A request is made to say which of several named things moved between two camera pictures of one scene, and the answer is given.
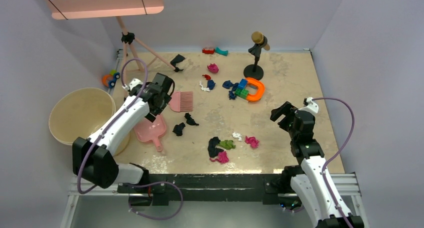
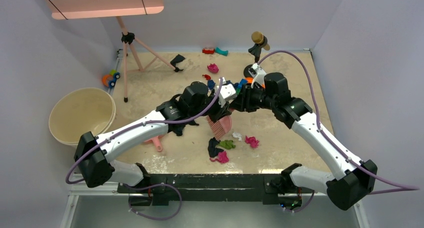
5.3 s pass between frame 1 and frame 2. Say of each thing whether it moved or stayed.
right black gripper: moved
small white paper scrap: stayed
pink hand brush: moved
